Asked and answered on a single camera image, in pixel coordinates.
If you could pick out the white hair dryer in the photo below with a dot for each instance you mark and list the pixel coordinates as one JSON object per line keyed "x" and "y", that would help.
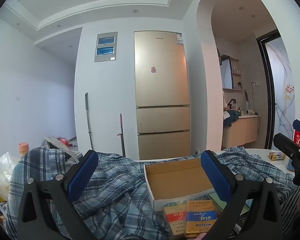
{"x": 250, "y": 111}

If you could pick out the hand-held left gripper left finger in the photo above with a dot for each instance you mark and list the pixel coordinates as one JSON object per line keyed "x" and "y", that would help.
{"x": 82, "y": 175}

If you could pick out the green notebook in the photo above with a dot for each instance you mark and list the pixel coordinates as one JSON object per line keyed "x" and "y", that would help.
{"x": 215, "y": 200}

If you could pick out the black framed glass door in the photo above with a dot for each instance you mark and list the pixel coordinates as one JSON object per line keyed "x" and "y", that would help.
{"x": 281, "y": 87}

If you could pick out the grey wall electrical panel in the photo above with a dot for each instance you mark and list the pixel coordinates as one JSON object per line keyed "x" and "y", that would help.
{"x": 105, "y": 47}

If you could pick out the white fridge label sticker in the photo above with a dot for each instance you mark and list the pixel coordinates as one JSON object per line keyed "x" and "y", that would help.
{"x": 180, "y": 39}

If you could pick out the red and gold cigarette pack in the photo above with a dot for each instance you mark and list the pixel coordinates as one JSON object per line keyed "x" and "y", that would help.
{"x": 176, "y": 217}

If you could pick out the gold three-door refrigerator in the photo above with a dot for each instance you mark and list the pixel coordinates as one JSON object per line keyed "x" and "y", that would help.
{"x": 162, "y": 92}

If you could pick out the black faucet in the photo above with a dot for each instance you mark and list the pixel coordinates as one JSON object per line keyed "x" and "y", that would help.
{"x": 231, "y": 103}

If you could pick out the wall shelf with bottles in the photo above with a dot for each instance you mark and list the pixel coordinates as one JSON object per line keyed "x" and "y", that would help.
{"x": 237, "y": 73}

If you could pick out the bathroom mirror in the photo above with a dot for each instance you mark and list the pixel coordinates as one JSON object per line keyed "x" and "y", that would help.
{"x": 226, "y": 73}

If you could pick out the blue plaid shirt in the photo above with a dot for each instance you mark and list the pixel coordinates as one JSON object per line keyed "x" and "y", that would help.
{"x": 115, "y": 192}

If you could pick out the orange lidded bottle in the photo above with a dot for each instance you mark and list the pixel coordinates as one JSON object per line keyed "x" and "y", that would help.
{"x": 23, "y": 149}

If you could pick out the grey open bag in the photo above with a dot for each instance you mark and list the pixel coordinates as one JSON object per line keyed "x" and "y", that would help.
{"x": 55, "y": 146}

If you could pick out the small gold pack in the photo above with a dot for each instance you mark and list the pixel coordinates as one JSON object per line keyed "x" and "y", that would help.
{"x": 277, "y": 156}

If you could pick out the white plastic bag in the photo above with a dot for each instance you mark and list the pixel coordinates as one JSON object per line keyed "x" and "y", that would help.
{"x": 3, "y": 175}

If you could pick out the blue and gold cigarette pack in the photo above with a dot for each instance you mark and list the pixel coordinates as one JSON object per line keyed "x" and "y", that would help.
{"x": 201, "y": 217}

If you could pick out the red snack bag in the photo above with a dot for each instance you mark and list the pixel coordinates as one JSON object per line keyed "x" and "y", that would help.
{"x": 63, "y": 142}

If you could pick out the pink fridge magnet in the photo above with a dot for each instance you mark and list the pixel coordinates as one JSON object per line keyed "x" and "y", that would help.
{"x": 153, "y": 69}

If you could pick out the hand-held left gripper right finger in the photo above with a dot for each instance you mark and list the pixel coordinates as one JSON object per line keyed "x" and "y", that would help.
{"x": 215, "y": 177}

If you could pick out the wooden vanity cabinet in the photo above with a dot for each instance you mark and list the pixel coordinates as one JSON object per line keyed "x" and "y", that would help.
{"x": 241, "y": 131}

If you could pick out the cardboard box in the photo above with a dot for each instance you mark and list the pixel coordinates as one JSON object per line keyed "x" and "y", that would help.
{"x": 175, "y": 180}

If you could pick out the blue clothes pile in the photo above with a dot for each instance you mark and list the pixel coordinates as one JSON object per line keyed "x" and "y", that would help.
{"x": 232, "y": 117}

